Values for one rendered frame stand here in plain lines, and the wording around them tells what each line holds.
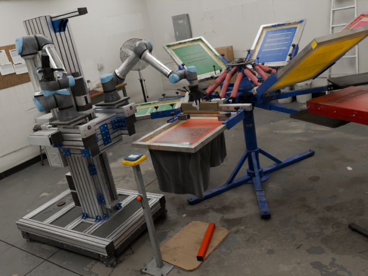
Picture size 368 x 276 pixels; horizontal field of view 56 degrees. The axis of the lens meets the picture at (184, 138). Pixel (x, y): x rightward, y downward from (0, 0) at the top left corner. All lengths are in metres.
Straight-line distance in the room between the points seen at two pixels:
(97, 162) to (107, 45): 4.53
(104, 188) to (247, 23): 4.89
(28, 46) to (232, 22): 5.19
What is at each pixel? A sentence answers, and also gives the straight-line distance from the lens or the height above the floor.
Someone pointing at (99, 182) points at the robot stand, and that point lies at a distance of 3.19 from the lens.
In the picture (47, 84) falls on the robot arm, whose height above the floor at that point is 1.58.
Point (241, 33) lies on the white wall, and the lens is 7.23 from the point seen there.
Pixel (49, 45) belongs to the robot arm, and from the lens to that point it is 2.68.
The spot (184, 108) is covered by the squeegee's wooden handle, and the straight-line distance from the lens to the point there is 3.01.
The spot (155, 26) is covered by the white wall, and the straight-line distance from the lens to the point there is 8.36.
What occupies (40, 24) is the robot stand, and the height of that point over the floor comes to 1.97.
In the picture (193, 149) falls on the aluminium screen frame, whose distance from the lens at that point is 2.35.
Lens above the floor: 1.81
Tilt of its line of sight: 19 degrees down
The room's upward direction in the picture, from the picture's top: 11 degrees counter-clockwise
